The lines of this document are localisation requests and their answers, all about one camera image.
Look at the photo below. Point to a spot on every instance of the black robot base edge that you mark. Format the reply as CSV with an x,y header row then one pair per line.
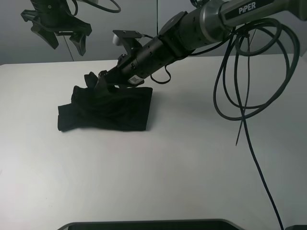
x,y
198,224

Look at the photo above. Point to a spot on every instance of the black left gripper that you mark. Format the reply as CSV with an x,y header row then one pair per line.
x,y
50,16

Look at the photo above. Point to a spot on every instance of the black printed t-shirt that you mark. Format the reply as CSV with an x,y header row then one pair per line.
x,y
124,109

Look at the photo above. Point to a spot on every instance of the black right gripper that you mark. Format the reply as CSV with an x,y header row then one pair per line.
x,y
107,80

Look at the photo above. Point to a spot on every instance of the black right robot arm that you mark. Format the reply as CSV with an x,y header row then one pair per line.
x,y
212,22

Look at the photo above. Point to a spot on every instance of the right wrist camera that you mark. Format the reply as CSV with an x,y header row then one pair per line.
x,y
127,39

